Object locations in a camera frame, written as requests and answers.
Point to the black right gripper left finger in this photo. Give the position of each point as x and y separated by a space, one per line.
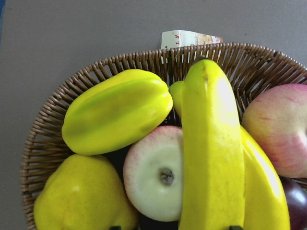
115 228

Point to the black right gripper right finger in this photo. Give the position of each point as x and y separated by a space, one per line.
235 227

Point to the yellow banana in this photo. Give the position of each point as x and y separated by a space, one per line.
265 203
214 170

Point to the brown wicker basket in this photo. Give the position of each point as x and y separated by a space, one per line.
251 70

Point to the white paper basket tag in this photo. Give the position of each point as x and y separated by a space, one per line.
180 38

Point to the yellow lemon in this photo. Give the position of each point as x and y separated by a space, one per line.
84 193

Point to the pink peach fruit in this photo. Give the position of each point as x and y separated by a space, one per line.
153 174

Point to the dark purple plum fruit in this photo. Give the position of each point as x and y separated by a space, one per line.
296 198

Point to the yellow star fruit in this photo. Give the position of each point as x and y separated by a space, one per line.
116 112

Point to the red apple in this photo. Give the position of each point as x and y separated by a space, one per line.
277 120

